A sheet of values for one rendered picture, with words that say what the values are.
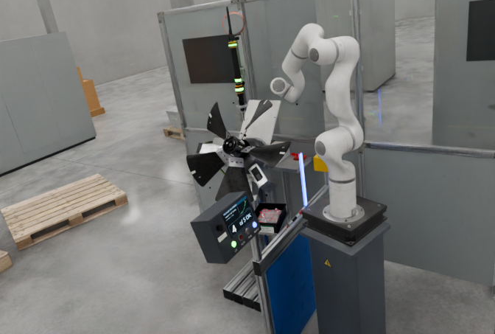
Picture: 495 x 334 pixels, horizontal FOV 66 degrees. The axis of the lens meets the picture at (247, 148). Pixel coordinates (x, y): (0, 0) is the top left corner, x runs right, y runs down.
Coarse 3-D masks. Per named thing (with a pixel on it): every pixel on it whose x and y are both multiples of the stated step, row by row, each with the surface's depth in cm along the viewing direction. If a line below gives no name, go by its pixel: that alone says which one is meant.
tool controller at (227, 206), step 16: (240, 192) 162; (208, 208) 158; (224, 208) 151; (240, 208) 157; (192, 224) 149; (208, 224) 143; (224, 224) 149; (240, 224) 156; (256, 224) 163; (208, 240) 147; (224, 240) 148; (240, 240) 154; (208, 256) 151; (224, 256) 146
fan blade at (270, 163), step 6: (276, 144) 225; (282, 144) 222; (288, 144) 220; (252, 150) 224; (258, 150) 223; (264, 150) 221; (270, 150) 219; (276, 150) 218; (282, 150) 216; (258, 156) 218; (264, 156) 216; (270, 156) 215; (276, 156) 214; (282, 156) 212; (264, 162) 213; (270, 162) 212; (276, 162) 210
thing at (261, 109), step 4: (264, 100) 237; (268, 100) 232; (260, 104) 241; (264, 104) 233; (268, 104) 228; (272, 104) 225; (256, 108) 244; (260, 108) 234; (264, 108) 228; (268, 108) 225; (256, 112) 236; (260, 112) 229; (256, 116) 229; (252, 120) 232; (248, 124) 235
